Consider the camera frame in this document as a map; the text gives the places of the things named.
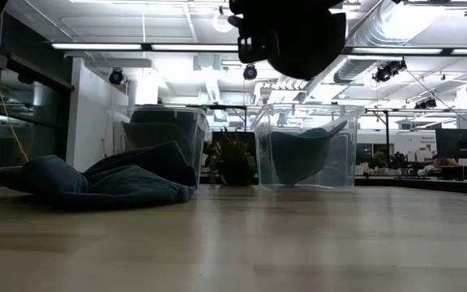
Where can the dark teal baseball cap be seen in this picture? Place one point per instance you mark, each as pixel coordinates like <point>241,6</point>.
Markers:
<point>310,48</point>

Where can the blue baseball cap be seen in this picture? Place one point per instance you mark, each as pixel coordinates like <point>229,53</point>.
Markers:
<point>298,154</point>
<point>116,182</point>

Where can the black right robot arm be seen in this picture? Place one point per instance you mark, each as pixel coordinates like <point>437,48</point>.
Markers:
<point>310,5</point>

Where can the white round ceiling lamp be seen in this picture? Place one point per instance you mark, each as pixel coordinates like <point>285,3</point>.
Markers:
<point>217,24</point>

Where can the small green potted plant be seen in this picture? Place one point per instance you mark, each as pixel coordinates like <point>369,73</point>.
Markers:
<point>233,170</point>

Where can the black ceiling spotlight cluster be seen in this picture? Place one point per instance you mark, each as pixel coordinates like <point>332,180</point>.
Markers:
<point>383,74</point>

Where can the clear plastic bin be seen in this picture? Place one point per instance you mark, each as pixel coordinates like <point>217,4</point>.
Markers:
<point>118,138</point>
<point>351,170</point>

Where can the black metal stand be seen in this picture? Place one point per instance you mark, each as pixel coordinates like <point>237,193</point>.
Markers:
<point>387,134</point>

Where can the background office plants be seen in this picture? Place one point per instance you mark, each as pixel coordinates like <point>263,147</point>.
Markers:
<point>397,159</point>

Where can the white sign board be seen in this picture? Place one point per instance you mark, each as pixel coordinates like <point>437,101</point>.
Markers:
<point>412,142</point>

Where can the person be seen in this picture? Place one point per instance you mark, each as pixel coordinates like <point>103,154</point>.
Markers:
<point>444,162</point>

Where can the black ceiling light rail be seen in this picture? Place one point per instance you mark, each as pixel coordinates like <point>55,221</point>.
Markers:
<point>146,47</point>

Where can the black aluminium table frame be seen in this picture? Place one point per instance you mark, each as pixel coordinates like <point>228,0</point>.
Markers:
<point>420,185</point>

